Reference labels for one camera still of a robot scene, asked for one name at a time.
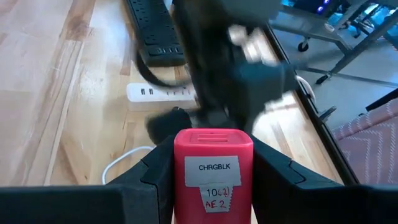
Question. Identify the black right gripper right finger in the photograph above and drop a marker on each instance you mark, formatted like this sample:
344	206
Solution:
311	205

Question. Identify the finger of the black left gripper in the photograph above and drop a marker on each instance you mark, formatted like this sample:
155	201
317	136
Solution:
211	99
258	87

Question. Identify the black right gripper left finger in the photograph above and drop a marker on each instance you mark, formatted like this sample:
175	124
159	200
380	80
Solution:
93	205

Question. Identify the pink charger block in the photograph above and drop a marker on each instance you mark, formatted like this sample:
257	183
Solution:
214	146

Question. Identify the white power strip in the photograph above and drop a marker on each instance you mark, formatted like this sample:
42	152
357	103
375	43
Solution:
155	93

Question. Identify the black power strip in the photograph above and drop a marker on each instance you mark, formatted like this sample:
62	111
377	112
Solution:
155	31

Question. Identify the black bench caster wheel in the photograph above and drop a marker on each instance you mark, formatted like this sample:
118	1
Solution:
303	46

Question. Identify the pink chevron cloth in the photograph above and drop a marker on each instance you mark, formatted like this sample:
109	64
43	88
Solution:
373	149

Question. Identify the computer with blue lights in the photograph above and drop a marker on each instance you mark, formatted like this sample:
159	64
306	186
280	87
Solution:
311	6

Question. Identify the black aluminium frame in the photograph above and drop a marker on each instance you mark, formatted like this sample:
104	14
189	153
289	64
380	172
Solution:
333	140

